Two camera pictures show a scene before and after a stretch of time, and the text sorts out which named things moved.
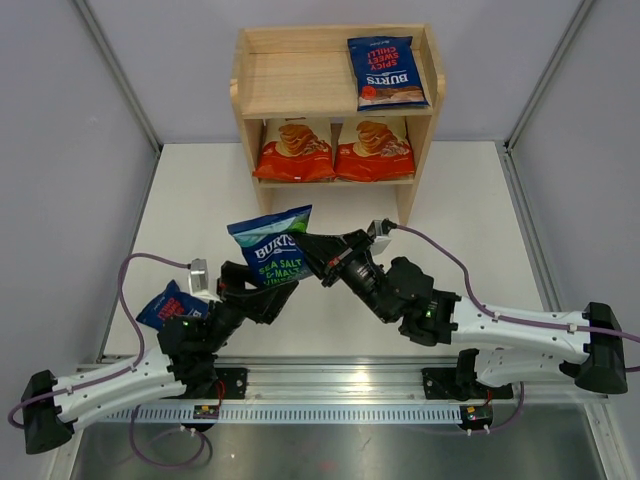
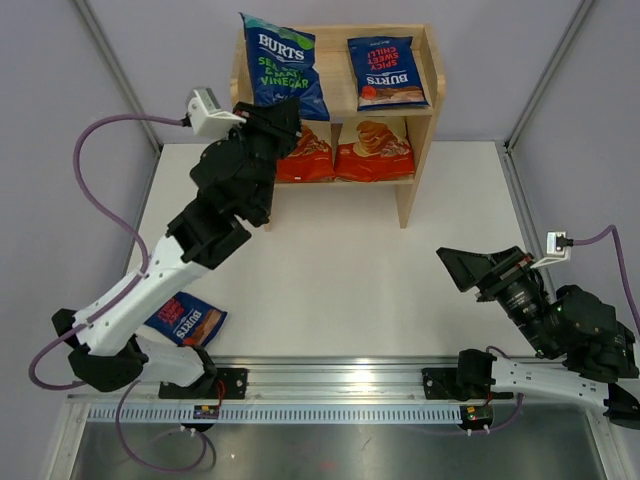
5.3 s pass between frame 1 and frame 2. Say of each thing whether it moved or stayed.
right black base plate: stayed
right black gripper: moved
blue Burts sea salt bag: moved
